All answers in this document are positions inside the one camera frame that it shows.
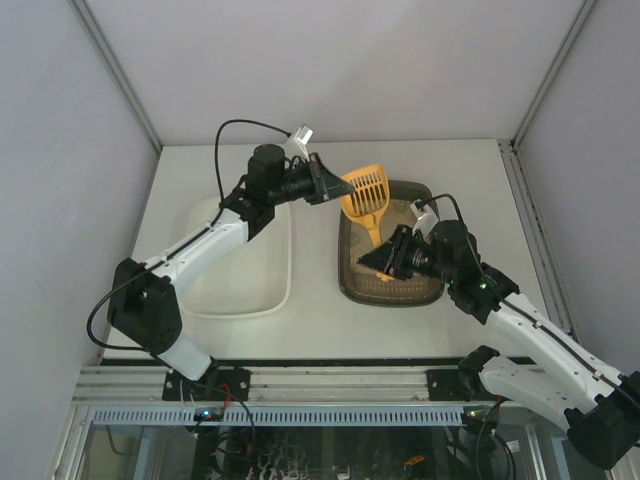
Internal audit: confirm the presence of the dark brown litter box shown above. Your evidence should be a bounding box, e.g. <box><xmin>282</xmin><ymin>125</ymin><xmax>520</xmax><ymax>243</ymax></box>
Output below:
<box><xmin>338</xmin><ymin>180</ymin><xmax>444</xmax><ymax>307</ymax></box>

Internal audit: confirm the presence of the yellow litter scoop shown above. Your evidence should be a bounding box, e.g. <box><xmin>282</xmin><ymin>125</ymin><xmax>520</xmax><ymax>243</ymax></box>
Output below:
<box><xmin>340</xmin><ymin>164</ymin><xmax>391</xmax><ymax>248</ymax></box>

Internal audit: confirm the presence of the white plastic tub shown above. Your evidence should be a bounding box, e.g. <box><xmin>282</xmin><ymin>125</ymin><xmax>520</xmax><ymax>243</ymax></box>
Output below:
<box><xmin>179</xmin><ymin>204</ymin><xmax>292</xmax><ymax>320</ymax></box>

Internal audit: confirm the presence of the left aluminium frame post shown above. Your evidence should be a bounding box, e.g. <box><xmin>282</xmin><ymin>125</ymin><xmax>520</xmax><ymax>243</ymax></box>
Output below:
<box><xmin>67</xmin><ymin>0</ymin><xmax>163</xmax><ymax>155</ymax></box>

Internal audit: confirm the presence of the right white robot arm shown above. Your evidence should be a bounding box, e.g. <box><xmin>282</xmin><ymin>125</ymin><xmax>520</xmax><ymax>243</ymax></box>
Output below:
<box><xmin>357</xmin><ymin>220</ymin><xmax>639</xmax><ymax>470</ymax></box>

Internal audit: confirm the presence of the right aluminium frame post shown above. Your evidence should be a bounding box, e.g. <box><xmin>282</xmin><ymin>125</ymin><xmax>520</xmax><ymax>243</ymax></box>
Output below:
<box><xmin>511</xmin><ymin>0</ymin><xmax>600</xmax><ymax>149</ymax></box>

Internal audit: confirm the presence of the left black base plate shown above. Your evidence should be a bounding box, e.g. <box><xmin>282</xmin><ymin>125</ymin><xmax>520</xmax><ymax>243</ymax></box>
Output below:
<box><xmin>162</xmin><ymin>367</ymin><xmax>251</xmax><ymax>402</ymax></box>

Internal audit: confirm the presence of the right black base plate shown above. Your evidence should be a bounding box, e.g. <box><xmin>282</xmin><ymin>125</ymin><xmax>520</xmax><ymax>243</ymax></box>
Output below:
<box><xmin>426</xmin><ymin>369</ymin><xmax>498</xmax><ymax>402</ymax></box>

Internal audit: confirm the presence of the aluminium mounting rail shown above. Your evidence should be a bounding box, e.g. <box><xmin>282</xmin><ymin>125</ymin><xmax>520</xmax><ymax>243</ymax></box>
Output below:
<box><xmin>72</xmin><ymin>365</ymin><xmax>453</xmax><ymax>406</ymax></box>

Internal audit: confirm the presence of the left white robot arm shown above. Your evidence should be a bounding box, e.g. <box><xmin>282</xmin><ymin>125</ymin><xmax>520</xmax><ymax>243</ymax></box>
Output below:
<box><xmin>107</xmin><ymin>144</ymin><xmax>355</xmax><ymax>381</ymax></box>

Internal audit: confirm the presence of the right side aluminium rail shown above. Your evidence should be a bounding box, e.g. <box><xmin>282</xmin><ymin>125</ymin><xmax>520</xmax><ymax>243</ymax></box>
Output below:
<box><xmin>497</xmin><ymin>139</ymin><xmax>580</xmax><ymax>341</ymax></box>

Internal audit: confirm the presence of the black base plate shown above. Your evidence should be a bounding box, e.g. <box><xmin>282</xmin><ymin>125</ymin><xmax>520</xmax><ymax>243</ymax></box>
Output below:
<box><xmin>426</xmin><ymin>369</ymin><xmax>498</xmax><ymax>402</ymax></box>
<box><xmin>162</xmin><ymin>367</ymin><xmax>251</xmax><ymax>402</ymax></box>

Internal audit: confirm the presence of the aluminium frame post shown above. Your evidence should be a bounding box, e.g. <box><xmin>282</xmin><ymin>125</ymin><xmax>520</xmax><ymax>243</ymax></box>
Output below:
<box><xmin>67</xmin><ymin>0</ymin><xmax>163</xmax><ymax>155</ymax></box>
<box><xmin>511</xmin><ymin>0</ymin><xmax>600</xmax><ymax>149</ymax></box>

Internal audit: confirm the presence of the grey slotted cable duct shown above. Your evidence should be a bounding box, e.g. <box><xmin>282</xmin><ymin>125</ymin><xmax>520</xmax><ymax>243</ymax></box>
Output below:
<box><xmin>92</xmin><ymin>405</ymin><xmax>464</xmax><ymax>427</ymax></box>

